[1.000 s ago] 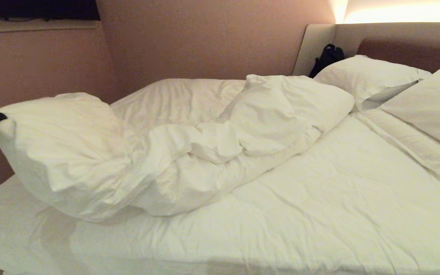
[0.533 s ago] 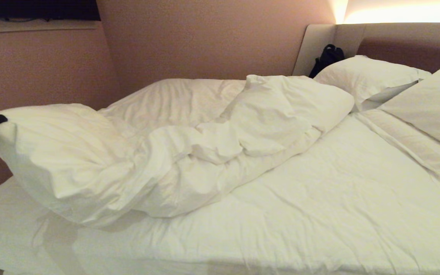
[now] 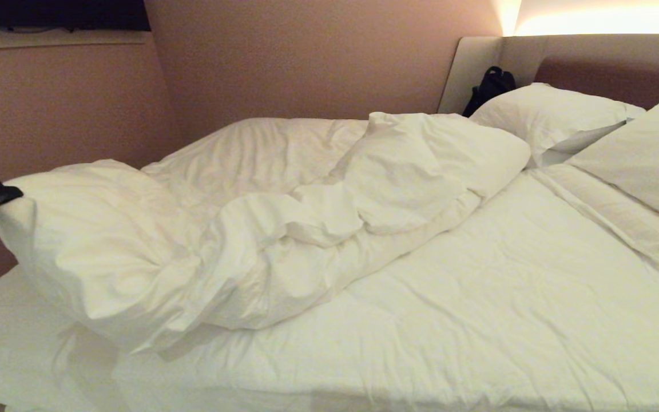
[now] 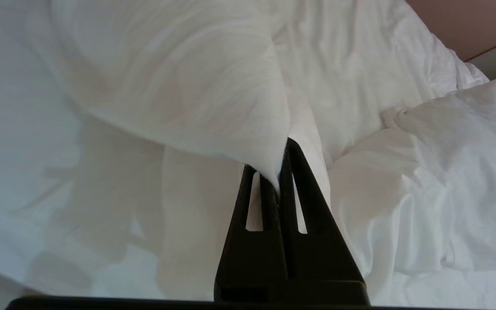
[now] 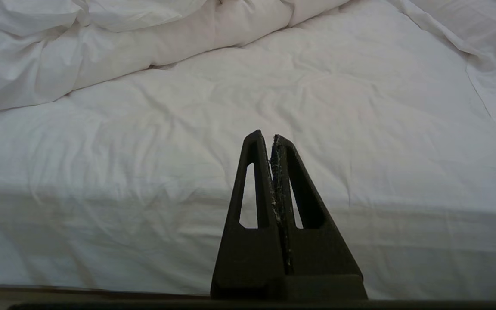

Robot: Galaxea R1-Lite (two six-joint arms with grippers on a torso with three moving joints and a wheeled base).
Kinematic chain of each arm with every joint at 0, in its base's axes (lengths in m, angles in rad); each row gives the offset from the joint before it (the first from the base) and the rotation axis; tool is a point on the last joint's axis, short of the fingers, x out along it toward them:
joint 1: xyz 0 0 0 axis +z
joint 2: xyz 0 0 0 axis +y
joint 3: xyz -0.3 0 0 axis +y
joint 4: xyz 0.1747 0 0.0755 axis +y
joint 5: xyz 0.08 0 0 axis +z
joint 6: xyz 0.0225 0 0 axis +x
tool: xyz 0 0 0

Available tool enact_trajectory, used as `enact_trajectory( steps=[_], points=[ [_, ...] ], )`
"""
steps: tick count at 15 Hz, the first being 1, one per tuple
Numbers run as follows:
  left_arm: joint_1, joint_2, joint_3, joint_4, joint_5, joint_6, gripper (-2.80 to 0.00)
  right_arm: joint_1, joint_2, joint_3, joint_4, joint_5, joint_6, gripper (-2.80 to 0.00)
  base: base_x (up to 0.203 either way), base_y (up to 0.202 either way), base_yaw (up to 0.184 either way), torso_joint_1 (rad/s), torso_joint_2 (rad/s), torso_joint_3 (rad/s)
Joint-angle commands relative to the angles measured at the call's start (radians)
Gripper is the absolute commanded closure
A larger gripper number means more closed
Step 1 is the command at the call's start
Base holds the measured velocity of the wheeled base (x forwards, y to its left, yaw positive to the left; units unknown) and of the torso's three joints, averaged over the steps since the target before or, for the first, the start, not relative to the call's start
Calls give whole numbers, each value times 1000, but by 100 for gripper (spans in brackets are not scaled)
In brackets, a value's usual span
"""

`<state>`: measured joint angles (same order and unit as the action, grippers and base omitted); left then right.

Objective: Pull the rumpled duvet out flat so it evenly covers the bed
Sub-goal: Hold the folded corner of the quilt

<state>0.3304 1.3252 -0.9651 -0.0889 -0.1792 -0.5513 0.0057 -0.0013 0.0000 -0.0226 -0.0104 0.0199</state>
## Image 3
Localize black wall television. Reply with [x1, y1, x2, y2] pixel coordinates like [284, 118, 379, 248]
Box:
[0, 0, 152, 33]

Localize white rumpled duvet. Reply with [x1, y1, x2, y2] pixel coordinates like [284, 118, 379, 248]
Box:
[0, 112, 532, 356]

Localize black bag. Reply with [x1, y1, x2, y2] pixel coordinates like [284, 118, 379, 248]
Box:
[462, 66, 517, 118]

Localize beige padded headboard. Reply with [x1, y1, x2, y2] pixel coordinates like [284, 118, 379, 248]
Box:
[438, 34, 659, 115]

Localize white bed sheet mattress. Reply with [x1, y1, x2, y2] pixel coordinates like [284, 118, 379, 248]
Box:
[0, 117, 659, 412]

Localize brown headboard cushion panel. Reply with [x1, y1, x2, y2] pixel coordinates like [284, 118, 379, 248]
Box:
[534, 56, 659, 110]

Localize white pillow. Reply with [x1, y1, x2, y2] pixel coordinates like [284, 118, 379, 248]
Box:
[469, 82, 646, 168]
[566, 77, 659, 233]

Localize pale wall shelf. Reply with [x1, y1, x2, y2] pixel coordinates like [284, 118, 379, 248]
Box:
[0, 25, 148, 52]

